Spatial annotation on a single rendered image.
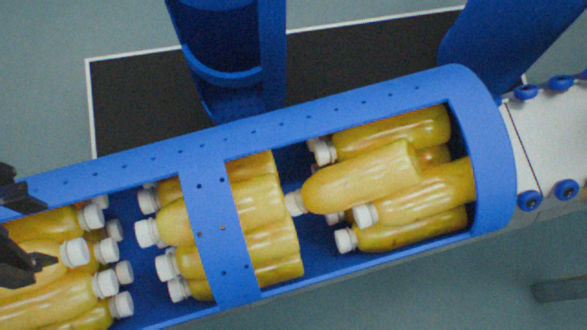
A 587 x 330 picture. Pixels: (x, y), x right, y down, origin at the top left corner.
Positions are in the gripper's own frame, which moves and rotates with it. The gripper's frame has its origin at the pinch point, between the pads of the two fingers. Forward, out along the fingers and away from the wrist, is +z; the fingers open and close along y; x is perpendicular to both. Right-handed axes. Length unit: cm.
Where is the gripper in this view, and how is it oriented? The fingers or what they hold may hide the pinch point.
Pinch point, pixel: (31, 233)
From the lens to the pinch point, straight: 76.6
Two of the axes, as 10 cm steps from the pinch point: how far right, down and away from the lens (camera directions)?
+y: -2.8, -9.3, 2.3
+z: -0.2, 2.5, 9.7
